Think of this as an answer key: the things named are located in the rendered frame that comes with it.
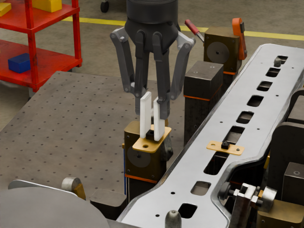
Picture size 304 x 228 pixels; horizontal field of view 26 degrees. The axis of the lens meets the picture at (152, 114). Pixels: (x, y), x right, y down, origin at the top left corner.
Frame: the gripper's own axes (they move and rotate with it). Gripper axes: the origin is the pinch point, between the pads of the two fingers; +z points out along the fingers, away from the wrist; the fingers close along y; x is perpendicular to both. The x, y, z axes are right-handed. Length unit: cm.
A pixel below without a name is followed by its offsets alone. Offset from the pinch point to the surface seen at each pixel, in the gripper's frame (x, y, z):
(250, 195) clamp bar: 4.8, -17.5, 7.6
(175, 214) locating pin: -8.6, -1.2, 24.4
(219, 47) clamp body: -98, 16, 27
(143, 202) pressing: -16.1, 8.3, 29.0
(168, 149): -36.8, 10.5, 28.3
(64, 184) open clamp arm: -1.1, 17.4, 17.7
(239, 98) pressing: -70, 2, 29
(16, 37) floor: -313, 234, 128
